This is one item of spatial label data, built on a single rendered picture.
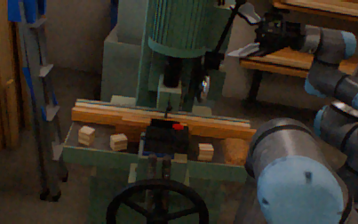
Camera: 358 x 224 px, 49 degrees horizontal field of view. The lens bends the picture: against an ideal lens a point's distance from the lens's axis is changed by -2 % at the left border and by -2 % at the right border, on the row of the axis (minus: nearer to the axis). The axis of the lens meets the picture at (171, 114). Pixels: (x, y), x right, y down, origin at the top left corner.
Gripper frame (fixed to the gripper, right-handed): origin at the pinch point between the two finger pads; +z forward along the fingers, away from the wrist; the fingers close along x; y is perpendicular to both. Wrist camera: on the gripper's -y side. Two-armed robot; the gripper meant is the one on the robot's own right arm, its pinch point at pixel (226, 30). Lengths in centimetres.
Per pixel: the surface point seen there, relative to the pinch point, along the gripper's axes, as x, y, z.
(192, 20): -2.2, -1.2, 9.6
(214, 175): 35.8, -27.3, -4.8
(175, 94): 13.0, -20.7, 10.6
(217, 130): 19.5, -32.9, -5.7
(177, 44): 3.2, -6.1, 12.7
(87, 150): 33, -25, 35
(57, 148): 15, -131, 66
